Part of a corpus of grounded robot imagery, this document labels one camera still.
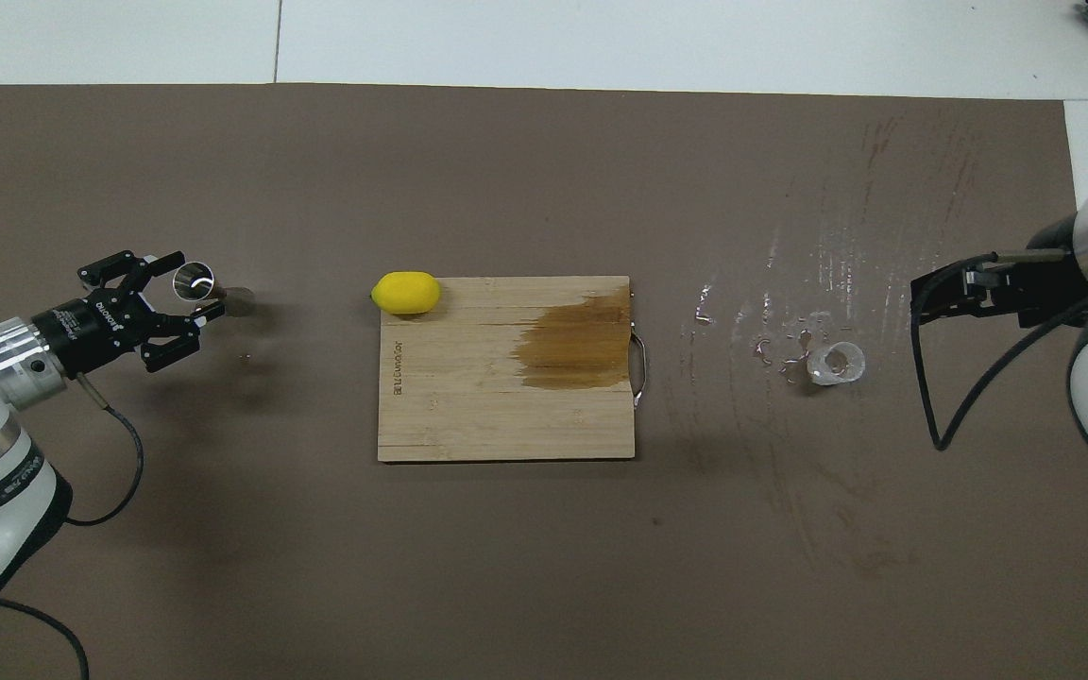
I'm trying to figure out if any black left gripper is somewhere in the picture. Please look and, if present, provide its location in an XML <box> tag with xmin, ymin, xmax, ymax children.
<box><xmin>34</xmin><ymin>251</ymin><xmax>227</xmax><ymax>376</ymax></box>

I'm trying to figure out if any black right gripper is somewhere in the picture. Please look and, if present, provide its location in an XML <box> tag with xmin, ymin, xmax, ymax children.
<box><xmin>912</xmin><ymin>217</ymin><xmax>1088</xmax><ymax>327</ymax></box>

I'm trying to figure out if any steel jigger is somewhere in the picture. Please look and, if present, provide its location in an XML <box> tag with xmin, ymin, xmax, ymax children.
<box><xmin>171</xmin><ymin>263</ymin><xmax>257</xmax><ymax>317</ymax></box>

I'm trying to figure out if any clear plastic cup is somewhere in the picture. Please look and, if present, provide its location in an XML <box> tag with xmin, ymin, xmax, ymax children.
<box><xmin>807</xmin><ymin>341</ymin><xmax>868</xmax><ymax>386</ymax></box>

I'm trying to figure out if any yellow lemon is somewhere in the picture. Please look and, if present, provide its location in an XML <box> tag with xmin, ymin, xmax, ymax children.
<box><xmin>371</xmin><ymin>271</ymin><xmax>442</xmax><ymax>315</ymax></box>

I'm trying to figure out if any wooden cutting board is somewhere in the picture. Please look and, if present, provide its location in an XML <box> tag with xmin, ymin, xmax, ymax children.
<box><xmin>377</xmin><ymin>276</ymin><xmax>646</xmax><ymax>463</ymax></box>

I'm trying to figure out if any brown table mat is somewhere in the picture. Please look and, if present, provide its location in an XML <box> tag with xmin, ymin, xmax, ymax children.
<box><xmin>0</xmin><ymin>83</ymin><xmax>1088</xmax><ymax>680</ymax></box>

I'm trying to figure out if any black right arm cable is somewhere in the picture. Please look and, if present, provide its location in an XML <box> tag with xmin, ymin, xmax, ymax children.
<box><xmin>910</xmin><ymin>250</ymin><xmax>1088</xmax><ymax>452</ymax></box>

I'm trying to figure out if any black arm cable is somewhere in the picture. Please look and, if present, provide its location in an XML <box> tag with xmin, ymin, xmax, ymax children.
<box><xmin>0</xmin><ymin>371</ymin><xmax>145</xmax><ymax>680</ymax></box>
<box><xmin>910</xmin><ymin>250</ymin><xmax>1088</xmax><ymax>452</ymax></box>

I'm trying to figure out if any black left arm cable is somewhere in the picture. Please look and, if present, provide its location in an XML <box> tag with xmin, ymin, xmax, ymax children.
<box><xmin>0</xmin><ymin>371</ymin><xmax>145</xmax><ymax>680</ymax></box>

